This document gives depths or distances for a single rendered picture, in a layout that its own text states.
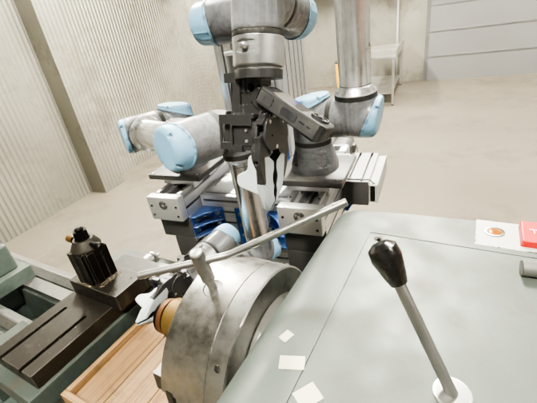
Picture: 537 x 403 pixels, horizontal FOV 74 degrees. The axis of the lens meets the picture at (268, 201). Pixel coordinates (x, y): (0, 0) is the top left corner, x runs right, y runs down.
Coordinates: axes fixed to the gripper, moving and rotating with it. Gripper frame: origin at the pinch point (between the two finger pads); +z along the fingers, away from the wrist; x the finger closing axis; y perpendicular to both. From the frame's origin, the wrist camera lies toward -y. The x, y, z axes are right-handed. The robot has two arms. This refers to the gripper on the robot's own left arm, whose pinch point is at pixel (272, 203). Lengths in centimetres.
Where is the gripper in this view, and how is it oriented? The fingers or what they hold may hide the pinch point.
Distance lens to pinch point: 56.1
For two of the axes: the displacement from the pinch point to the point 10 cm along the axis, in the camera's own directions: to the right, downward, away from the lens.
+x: -5.0, 2.4, -8.3
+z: 0.2, 9.6, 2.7
